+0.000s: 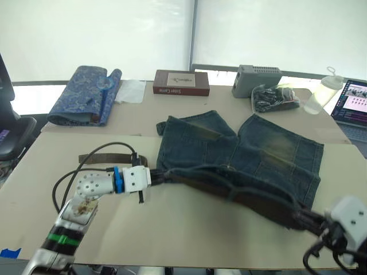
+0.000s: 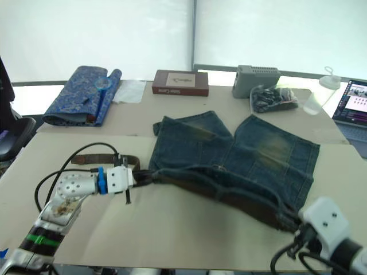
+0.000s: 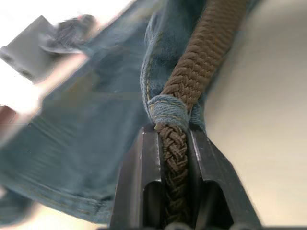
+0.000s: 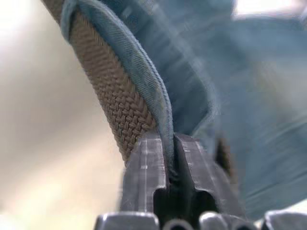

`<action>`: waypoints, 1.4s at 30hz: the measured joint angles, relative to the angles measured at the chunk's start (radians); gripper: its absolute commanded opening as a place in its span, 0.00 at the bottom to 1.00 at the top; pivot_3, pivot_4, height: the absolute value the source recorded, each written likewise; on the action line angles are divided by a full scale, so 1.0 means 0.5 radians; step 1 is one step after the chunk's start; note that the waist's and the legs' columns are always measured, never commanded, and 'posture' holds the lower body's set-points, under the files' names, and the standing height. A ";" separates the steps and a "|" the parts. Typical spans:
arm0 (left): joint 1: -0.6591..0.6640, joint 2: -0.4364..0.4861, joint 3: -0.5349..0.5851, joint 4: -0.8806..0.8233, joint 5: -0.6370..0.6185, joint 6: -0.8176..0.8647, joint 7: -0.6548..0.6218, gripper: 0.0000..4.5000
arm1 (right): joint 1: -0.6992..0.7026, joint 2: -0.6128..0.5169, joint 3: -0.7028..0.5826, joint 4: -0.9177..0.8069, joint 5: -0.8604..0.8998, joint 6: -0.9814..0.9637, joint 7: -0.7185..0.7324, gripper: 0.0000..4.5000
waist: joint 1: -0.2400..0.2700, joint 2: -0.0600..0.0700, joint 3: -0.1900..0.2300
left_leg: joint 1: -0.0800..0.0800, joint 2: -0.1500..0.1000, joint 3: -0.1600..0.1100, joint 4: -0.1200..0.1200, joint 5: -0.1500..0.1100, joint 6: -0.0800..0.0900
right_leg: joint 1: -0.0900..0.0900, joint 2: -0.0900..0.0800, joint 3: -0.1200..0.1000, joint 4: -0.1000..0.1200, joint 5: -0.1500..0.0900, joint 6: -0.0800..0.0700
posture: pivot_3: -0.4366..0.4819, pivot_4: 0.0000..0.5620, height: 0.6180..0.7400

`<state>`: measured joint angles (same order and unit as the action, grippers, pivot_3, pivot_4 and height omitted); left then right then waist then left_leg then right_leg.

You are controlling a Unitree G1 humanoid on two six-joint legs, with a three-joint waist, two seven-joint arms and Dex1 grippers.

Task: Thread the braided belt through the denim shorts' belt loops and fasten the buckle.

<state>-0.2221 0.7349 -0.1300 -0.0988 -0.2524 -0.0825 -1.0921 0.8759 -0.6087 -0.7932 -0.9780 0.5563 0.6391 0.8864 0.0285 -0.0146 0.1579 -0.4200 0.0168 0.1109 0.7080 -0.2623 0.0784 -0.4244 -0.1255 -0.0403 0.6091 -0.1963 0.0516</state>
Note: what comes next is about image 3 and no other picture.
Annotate brown braided belt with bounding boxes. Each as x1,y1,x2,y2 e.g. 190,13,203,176
155,0,255,230

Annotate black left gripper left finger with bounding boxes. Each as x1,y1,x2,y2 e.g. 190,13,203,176
109,126,166,230

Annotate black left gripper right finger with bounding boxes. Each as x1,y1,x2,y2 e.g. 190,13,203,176
186,128,262,230

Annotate blue denim shorts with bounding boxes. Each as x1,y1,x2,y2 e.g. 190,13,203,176
0,0,263,224

